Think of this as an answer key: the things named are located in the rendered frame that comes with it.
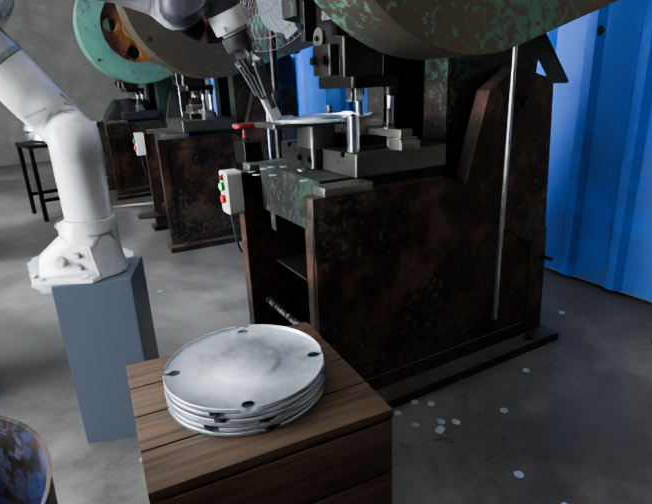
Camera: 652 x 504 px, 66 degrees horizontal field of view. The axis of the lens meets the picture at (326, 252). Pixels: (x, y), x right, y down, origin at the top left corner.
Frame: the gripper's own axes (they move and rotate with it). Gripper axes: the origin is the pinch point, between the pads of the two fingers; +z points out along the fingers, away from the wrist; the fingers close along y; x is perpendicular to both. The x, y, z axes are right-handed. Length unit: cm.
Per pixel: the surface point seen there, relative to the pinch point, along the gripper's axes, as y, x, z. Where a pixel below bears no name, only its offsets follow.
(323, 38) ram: -1.9, 23.8, -8.2
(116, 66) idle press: -304, 24, -13
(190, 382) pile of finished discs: 49, -56, 21
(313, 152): 4.4, 3.8, 15.2
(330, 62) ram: 4.6, 19.3, -3.2
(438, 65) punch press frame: 16.3, 43.8, 10.1
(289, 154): -16.6, 5.4, 19.3
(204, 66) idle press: -131, 31, -2
